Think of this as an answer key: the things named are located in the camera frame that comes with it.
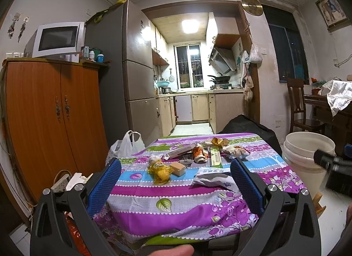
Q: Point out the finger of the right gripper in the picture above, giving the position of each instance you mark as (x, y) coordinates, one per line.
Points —
(323, 159)

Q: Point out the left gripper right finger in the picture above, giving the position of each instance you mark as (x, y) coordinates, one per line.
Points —
(287, 222)

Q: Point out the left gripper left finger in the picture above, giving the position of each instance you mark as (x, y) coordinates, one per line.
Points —
(50, 232)

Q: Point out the bread snack bag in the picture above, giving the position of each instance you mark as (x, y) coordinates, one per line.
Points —
(235, 152)

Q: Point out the white alcohol wipes pack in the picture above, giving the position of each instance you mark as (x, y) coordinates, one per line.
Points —
(215, 177)

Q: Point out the green toothpaste box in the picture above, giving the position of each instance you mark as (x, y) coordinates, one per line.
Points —
(215, 157)

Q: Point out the yellow snack packet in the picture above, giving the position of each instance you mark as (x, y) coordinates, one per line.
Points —
(160, 172)

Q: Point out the orange paper cup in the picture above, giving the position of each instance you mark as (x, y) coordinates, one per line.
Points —
(200, 155)

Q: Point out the black cigarette pack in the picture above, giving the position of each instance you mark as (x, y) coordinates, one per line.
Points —
(186, 159)

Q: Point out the tan sponge block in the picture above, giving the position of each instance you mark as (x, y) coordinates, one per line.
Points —
(178, 169)

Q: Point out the gold cardboard box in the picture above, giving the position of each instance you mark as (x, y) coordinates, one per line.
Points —
(220, 142)

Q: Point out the kitchen base cabinets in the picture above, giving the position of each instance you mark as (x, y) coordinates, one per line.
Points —
(215, 107)

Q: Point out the kitchen window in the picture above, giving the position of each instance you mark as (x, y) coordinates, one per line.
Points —
(189, 66)

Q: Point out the person's left hand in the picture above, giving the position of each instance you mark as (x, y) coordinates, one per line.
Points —
(181, 250)

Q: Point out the white plastic bucket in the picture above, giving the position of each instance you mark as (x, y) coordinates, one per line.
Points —
(298, 152)

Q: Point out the dark wooden table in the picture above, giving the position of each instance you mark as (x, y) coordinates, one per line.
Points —
(340, 123)

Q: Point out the white power strip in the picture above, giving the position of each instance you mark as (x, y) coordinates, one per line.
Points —
(60, 185)

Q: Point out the white crumpled cloth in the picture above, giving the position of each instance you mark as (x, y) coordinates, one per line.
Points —
(339, 96)

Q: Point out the dark wooden chair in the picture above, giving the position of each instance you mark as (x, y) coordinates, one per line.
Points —
(298, 108)

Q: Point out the black cloth covered object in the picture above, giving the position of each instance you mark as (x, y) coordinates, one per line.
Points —
(242, 123)

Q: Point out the dark window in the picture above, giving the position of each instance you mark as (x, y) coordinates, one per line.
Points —
(288, 45)

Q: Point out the floral purple tablecloth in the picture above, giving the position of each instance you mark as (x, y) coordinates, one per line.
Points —
(139, 212)

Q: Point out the orange wooden cabinet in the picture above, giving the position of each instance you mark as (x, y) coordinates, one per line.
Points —
(53, 120)

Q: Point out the hanging white plastic bag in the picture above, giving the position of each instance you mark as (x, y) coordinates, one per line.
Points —
(255, 55)

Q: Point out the range hood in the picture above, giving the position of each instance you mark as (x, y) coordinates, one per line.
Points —
(222, 60)

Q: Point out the white microwave oven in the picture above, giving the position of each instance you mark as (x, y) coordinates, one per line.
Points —
(60, 41)

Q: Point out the grey refrigerator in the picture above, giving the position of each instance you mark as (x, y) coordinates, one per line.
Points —
(127, 96)

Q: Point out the framed wall picture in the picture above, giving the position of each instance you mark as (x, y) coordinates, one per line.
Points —
(333, 14)

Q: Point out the round gold wall clock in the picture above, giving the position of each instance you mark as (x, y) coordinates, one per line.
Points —
(252, 7)

